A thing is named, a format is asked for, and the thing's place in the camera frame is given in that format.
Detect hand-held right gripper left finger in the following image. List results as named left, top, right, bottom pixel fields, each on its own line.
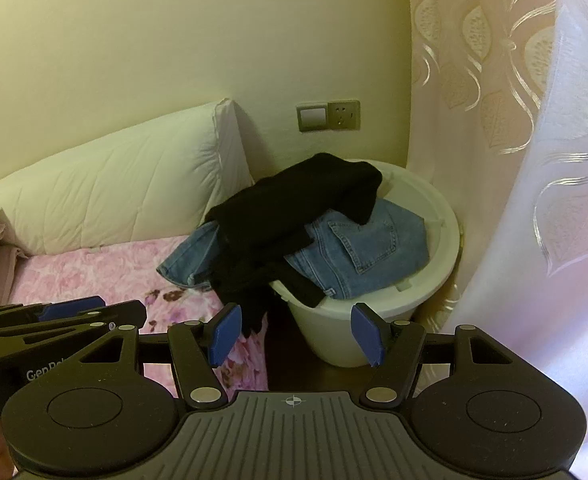
left=76, top=304, right=243, bottom=407

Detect white sheer leaf-patterned curtain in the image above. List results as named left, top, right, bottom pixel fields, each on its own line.
left=436, top=0, right=588, bottom=461

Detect blue denim jeans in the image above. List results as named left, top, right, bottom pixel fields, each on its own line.
left=156, top=199, right=431, bottom=302

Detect white plastic laundry bucket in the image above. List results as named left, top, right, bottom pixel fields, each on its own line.
left=269, top=160, right=462, bottom=368

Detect wall light switch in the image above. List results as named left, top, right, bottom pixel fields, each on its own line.
left=296, top=102, right=331, bottom=134

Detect wall power socket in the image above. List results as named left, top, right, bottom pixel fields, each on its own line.
left=328, top=100, right=361, bottom=130

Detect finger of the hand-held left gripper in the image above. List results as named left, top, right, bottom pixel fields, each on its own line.
left=0, top=301, right=148, bottom=356
left=0, top=296, right=107, bottom=328

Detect pink floral bed blanket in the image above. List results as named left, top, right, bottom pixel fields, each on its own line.
left=11, top=237, right=269, bottom=391

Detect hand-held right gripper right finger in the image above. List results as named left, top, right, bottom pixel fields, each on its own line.
left=351, top=302, right=525, bottom=407

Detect black button cardigan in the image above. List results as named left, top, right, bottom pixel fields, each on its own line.
left=205, top=152, right=383, bottom=336

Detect beige leaf-patterned curtain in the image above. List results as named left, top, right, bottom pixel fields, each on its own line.
left=406, top=0, right=560, bottom=335

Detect white quilted headboard cushion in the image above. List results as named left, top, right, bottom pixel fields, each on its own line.
left=0, top=99, right=255, bottom=256

